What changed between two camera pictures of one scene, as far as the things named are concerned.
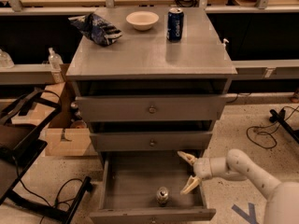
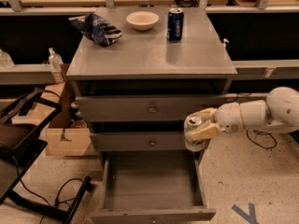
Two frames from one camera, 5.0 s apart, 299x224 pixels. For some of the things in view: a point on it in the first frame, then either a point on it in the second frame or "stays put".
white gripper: (202, 168) -> (228, 117)
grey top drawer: (152, 107) stays put
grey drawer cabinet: (150, 101) stays put
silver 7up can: (163, 195) -> (189, 124)
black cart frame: (22, 134) stays put
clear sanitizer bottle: (55, 60) stays put
